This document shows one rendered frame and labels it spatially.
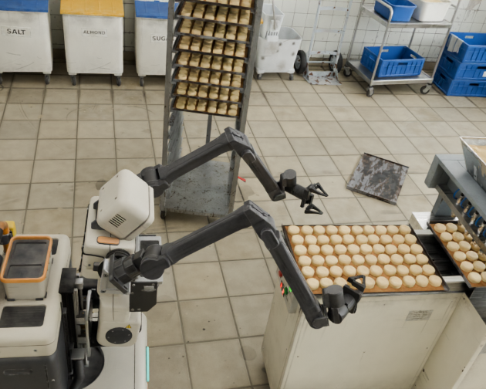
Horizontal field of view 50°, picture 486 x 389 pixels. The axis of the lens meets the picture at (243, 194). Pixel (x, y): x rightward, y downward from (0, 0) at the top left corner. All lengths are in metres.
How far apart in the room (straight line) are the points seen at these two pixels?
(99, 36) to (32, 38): 0.57
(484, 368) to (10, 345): 1.87
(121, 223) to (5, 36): 3.60
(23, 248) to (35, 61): 3.32
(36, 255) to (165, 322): 1.12
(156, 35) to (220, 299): 2.81
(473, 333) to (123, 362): 1.49
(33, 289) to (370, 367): 1.50
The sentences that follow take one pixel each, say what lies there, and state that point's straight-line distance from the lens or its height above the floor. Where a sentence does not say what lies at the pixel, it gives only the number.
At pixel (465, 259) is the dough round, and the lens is 2.46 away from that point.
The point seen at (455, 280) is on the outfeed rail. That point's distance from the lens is 2.33.
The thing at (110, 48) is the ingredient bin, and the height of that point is 0.39.
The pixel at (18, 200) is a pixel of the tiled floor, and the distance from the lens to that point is 3.89.
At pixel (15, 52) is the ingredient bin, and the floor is 0.32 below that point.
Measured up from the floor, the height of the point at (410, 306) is 0.77.
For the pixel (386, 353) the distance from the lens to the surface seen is 2.54.
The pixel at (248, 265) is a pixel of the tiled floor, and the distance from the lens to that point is 3.38.
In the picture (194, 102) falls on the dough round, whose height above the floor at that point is 0.88.
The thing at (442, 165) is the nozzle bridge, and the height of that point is 1.17.
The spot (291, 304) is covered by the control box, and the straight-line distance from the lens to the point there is 2.17.
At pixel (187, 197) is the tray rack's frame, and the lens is 3.62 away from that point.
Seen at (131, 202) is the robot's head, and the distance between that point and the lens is 1.77.
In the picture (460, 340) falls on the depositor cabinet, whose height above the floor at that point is 0.66.
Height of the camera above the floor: 2.34
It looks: 36 degrees down
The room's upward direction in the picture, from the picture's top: 9 degrees clockwise
